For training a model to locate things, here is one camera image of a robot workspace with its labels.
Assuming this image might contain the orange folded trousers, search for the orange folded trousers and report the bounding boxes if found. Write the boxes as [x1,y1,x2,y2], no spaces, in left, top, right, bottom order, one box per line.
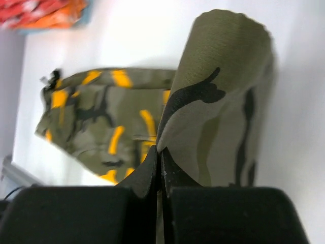
[17,1,89,29]

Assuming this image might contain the red white folded trousers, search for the red white folded trousers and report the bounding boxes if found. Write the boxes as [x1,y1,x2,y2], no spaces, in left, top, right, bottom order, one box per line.
[1,1,70,28]

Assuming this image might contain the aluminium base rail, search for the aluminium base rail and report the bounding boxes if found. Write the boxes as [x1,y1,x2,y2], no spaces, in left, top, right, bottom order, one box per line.
[2,155,43,187]

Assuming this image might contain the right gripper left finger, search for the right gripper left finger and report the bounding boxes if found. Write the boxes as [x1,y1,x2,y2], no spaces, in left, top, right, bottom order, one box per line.
[1,146,157,243]

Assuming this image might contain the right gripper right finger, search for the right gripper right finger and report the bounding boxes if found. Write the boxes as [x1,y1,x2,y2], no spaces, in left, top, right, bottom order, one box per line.
[161,149,308,243]

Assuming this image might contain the camouflage yellow green trousers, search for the camouflage yellow green trousers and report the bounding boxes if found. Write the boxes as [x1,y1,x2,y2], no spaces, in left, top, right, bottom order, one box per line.
[36,9,274,187]

